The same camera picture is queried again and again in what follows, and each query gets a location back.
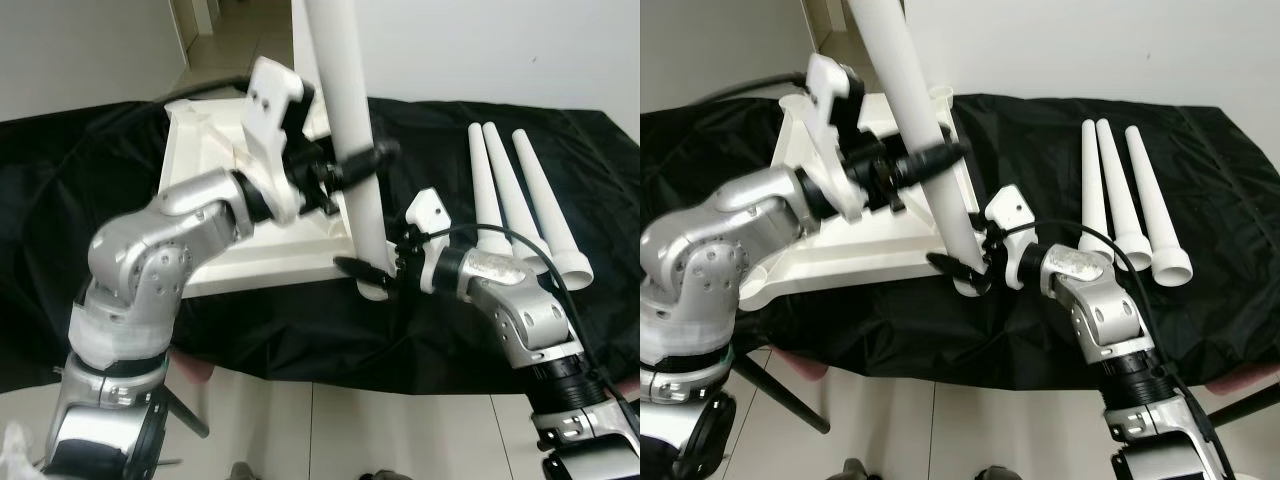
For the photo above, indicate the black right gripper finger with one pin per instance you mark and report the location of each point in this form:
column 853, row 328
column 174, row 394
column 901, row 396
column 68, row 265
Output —
column 362, row 268
column 955, row 268

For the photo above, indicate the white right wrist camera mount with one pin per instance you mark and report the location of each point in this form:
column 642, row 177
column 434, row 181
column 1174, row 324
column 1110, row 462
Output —
column 1012, row 205
column 428, row 208

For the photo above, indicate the grey robot left foot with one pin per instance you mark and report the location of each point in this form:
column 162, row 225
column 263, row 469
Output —
column 242, row 472
column 855, row 470

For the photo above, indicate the white tapered plastic table leg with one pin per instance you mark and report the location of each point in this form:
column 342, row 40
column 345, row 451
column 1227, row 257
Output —
column 1150, row 195
column 505, row 185
column 345, row 80
column 483, row 180
column 1115, row 185
column 1092, row 180
column 545, row 200
column 900, row 80

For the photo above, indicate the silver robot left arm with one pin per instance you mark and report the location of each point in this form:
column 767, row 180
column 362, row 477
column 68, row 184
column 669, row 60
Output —
column 740, row 250
column 150, row 250

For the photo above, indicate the black cloth table cover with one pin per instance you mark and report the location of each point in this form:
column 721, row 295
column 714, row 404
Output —
column 1220, row 250
column 60, row 200

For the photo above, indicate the dark robot right foot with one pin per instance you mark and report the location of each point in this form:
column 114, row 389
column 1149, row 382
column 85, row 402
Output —
column 995, row 473
column 380, row 475

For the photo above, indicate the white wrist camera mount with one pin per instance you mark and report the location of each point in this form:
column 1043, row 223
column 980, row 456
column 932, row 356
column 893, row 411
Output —
column 828, row 110
column 270, row 120
column 428, row 208
column 1012, row 205

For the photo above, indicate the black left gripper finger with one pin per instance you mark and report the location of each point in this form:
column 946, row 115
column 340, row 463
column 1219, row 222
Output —
column 375, row 157
column 940, row 160

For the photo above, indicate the white plastic children table top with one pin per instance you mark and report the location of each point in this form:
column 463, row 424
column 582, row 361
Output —
column 880, row 260
column 290, row 250

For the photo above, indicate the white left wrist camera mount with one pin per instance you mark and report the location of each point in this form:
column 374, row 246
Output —
column 270, row 120
column 828, row 110

